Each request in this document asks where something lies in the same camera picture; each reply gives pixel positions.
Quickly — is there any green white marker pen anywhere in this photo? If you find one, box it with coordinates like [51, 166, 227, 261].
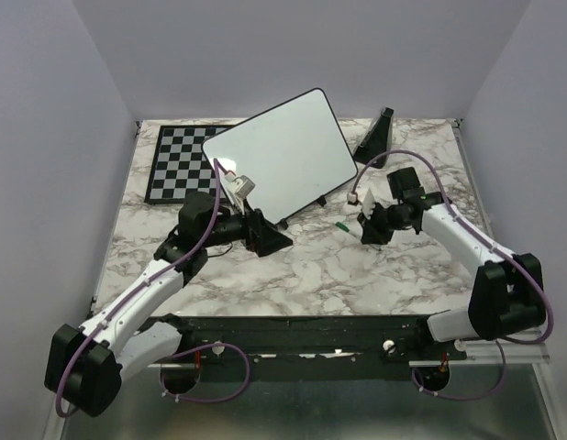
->
[335, 222, 354, 234]

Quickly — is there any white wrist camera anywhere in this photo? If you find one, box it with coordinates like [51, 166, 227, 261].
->
[224, 171, 255, 214]
[347, 188, 376, 220]

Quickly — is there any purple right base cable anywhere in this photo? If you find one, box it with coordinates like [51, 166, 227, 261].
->
[411, 341, 508, 399]

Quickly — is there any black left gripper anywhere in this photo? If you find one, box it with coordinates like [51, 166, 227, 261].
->
[201, 198, 293, 258]

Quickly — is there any white whiteboard black frame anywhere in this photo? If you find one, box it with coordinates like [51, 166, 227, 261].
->
[202, 88, 358, 224]

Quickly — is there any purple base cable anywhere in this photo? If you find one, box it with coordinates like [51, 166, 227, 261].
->
[160, 343, 250, 404]
[411, 341, 508, 399]

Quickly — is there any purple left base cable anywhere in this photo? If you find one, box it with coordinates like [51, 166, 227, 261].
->
[160, 343, 250, 404]

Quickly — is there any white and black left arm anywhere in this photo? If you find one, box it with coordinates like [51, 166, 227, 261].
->
[44, 192, 293, 418]

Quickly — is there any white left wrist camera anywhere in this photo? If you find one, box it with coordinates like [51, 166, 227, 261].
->
[224, 171, 255, 214]

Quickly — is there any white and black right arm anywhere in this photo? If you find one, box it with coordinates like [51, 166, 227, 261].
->
[348, 167, 547, 359]

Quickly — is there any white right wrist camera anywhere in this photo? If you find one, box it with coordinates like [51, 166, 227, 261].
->
[347, 188, 376, 220]

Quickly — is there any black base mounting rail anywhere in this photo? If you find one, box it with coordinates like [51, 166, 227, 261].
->
[160, 314, 466, 382]

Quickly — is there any black triangular stand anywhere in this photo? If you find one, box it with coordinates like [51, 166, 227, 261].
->
[353, 107, 395, 164]

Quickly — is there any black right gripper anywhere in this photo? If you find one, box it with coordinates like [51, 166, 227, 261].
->
[358, 199, 412, 245]

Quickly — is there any black white checkerboard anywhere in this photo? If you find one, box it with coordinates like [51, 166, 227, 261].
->
[145, 124, 230, 205]

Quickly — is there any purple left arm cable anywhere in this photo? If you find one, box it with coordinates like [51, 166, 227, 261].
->
[54, 157, 234, 418]

